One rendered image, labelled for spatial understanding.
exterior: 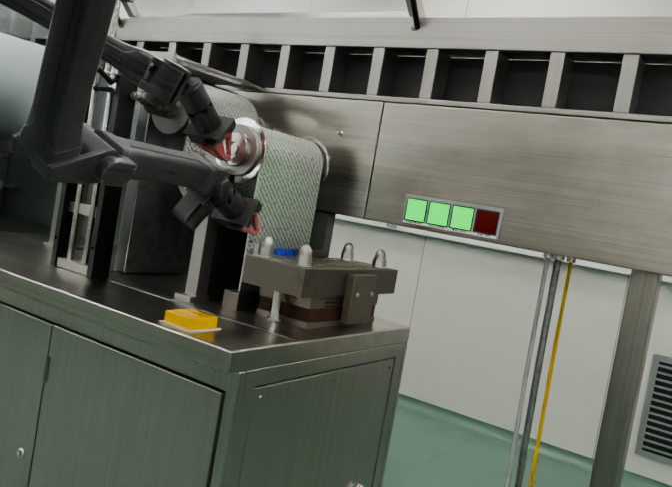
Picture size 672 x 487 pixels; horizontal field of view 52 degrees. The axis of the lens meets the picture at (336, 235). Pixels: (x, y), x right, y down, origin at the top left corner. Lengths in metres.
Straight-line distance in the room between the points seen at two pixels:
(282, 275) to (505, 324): 2.75
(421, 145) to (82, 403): 0.95
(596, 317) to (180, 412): 2.92
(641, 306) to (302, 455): 0.81
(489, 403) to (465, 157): 2.67
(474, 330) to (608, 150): 2.69
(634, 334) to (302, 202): 0.82
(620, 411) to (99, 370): 1.13
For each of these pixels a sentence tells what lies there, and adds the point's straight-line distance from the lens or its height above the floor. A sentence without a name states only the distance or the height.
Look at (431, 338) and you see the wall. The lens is 4.24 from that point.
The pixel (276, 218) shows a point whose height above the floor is 1.11.
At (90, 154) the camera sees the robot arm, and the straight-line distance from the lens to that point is 0.99.
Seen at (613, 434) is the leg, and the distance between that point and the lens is 1.72.
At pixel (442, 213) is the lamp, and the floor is 1.19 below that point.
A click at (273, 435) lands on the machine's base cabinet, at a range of 1.35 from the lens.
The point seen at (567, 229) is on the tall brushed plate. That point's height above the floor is 1.20.
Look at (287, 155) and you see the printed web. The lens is 1.60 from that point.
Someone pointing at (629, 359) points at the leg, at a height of 0.94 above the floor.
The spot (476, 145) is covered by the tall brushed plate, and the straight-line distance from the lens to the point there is 1.63.
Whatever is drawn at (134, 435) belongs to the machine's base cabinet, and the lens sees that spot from 1.41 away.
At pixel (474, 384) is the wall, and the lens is 4.16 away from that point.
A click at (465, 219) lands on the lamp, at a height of 1.18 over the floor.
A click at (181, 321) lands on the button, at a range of 1.28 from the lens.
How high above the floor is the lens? 1.18
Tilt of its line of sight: 3 degrees down
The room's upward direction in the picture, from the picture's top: 10 degrees clockwise
